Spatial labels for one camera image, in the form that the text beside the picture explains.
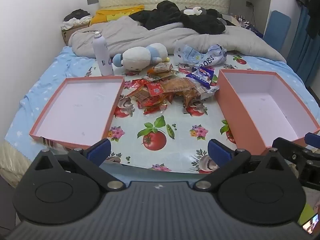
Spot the white spray bottle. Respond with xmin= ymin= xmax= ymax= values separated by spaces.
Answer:
xmin=92 ymin=31 xmax=115 ymax=77

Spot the blue snack packet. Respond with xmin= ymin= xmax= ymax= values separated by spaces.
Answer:
xmin=185 ymin=67 xmax=215 ymax=88

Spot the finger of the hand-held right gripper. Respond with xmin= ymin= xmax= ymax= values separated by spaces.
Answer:
xmin=304 ymin=132 xmax=320 ymax=147
xmin=272 ymin=137 xmax=320 ymax=167

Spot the orange clear snack packet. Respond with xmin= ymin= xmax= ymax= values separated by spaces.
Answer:
xmin=153 ymin=62 xmax=173 ymax=73

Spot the white and blue plush toy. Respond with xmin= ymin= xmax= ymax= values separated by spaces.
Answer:
xmin=112 ymin=42 xmax=170 ymax=71

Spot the smartphone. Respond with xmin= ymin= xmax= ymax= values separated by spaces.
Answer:
xmin=302 ymin=212 xmax=320 ymax=235

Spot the pile of snack packets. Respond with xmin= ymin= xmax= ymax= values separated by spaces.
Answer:
xmin=126 ymin=62 xmax=220 ymax=116

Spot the group of small bottles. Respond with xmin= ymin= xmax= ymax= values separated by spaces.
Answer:
xmin=234 ymin=14 xmax=263 ymax=34

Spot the brown cardboard box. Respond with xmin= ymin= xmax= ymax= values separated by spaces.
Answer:
xmin=61 ymin=22 xmax=90 ymax=46

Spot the black clothing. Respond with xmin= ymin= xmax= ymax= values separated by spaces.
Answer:
xmin=129 ymin=0 xmax=227 ymax=35

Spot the shallow pink box lid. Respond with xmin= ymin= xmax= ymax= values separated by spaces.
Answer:
xmin=29 ymin=76 xmax=125 ymax=148

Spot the heap of folded clothes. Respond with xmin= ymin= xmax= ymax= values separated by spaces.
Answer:
xmin=62 ymin=9 xmax=93 ymax=30

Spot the yellow pillow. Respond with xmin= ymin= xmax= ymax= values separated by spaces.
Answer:
xmin=89 ymin=5 xmax=145 ymax=26

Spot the black and white plush toy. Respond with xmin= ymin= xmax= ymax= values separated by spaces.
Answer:
xmin=183 ymin=6 xmax=208 ymax=15

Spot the deep pink cardboard box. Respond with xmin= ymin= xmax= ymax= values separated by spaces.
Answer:
xmin=214 ymin=69 xmax=320 ymax=156

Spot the grey duvet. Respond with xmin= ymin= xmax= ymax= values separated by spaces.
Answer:
xmin=68 ymin=17 xmax=287 ymax=63

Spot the blue chair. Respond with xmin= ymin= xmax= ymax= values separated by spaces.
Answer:
xmin=263 ymin=10 xmax=292 ymax=52

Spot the blue curtain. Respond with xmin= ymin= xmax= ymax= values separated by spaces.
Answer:
xmin=286 ymin=5 xmax=320 ymax=85

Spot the cream bed skirt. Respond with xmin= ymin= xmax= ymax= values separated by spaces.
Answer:
xmin=0 ymin=139 xmax=38 ymax=188

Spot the white and blue plastic bag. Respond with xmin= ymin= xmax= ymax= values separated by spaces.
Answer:
xmin=174 ymin=40 xmax=227 ymax=68

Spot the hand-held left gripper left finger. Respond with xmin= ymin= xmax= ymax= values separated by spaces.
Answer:
xmin=30 ymin=138 xmax=126 ymax=192

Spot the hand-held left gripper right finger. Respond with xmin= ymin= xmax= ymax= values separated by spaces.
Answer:
xmin=195 ymin=139 xmax=293 ymax=192

